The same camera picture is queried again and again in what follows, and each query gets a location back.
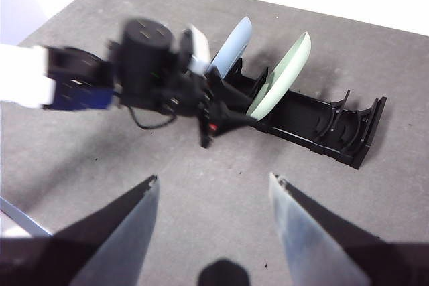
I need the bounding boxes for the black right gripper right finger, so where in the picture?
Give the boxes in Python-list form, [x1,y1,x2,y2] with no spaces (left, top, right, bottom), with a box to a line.
[269,172,429,286]

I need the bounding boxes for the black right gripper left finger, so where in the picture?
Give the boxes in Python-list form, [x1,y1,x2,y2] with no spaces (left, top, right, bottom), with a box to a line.
[0,174,160,286]

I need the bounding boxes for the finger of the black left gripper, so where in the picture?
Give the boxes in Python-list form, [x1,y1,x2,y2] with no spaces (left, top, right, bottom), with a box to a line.
[215,106,261,137]
[208,70,253,112]

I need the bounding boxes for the blue round plate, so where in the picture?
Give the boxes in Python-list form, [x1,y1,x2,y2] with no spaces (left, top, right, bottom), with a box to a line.
[206,16,253,79]

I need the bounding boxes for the green round plate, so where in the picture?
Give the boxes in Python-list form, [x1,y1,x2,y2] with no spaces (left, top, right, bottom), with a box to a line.
[246,31,312,121]

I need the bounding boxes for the black plate rack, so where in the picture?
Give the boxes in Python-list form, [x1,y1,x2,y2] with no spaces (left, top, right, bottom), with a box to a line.
[204,58,388,170]

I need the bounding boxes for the thin black cable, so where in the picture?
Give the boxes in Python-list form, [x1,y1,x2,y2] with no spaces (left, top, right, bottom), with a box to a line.
[128,106,176,130]

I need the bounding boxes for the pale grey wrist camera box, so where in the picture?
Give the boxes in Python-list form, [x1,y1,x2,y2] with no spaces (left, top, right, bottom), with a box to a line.
[182,24,212,76]

